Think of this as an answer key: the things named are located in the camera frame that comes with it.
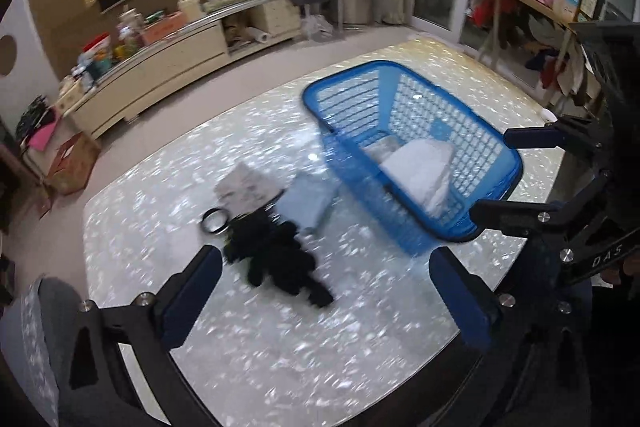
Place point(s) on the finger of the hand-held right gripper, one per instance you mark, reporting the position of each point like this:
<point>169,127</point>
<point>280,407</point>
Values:
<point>500,213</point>
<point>535,137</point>

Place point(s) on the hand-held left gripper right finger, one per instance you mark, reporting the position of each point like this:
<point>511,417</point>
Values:
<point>460,292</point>

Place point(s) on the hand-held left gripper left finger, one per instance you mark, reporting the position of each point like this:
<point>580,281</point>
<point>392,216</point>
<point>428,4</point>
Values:
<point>192,302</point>

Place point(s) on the blue plastic laundry basket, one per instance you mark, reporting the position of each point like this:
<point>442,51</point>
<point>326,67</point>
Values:
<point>450,229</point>

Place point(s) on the white cloth sheet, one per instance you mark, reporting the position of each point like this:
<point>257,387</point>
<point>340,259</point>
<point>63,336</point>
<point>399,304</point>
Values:
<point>420,177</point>

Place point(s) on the black garment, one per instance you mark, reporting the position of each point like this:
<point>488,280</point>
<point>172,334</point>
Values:
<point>280,252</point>

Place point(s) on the grey white fluffy cloth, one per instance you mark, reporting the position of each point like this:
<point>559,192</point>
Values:
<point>245,192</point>

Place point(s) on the light blue cloth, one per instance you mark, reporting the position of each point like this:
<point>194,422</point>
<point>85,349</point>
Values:
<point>305,202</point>

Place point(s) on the person's right hand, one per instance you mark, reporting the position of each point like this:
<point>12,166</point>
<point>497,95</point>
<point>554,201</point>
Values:
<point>620,273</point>

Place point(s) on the hanging colourful clothes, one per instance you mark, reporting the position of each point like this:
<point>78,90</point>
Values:
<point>540,57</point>

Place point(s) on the wooden folding table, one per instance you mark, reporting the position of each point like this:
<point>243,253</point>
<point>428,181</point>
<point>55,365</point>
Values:
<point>525,2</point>

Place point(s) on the brown cardboard box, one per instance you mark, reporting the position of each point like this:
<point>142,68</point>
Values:
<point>75,162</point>

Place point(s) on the pink cloth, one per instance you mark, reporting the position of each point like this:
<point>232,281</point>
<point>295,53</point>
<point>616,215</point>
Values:
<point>42,132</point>

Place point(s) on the cream low cabinet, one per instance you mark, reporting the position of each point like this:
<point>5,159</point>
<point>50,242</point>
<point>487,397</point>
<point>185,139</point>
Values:
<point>165,67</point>

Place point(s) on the white plastic bag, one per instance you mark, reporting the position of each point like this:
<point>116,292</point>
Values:
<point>315,27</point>

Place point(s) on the white paper roll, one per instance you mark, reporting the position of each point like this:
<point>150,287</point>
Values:
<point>260,37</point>

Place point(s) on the orange pink box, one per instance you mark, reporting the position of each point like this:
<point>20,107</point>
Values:
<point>160,27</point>

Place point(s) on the clear cup with straw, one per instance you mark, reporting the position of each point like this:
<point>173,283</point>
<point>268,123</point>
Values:
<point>130,22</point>

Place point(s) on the cream plastic jug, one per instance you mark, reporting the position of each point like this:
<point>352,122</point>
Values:
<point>190,7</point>

